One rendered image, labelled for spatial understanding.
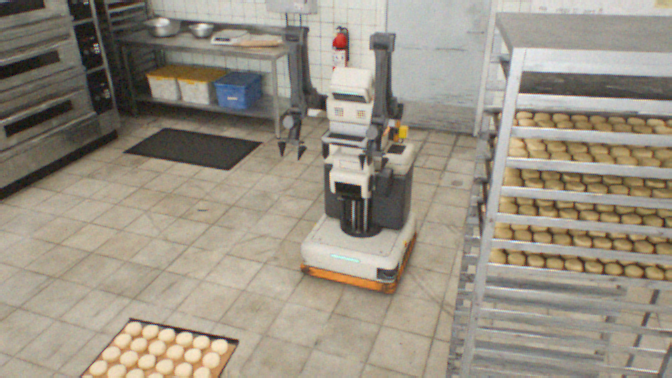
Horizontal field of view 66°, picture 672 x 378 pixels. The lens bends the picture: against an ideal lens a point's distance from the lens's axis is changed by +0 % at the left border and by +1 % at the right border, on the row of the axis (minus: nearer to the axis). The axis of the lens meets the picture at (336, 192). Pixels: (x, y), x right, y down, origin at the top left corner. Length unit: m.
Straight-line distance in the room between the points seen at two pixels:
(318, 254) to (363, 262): 0.29
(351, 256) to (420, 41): 2.88
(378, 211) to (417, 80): 2.50
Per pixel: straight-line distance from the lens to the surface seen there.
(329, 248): 3.20
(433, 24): 5.39
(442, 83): 5.51
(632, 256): 1.73
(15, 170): 5.05
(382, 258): 3.12
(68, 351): 3.29
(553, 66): 1.42
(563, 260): 1.81
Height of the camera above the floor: 2.12
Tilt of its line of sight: 29 degrees down
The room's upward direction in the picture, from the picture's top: straight up
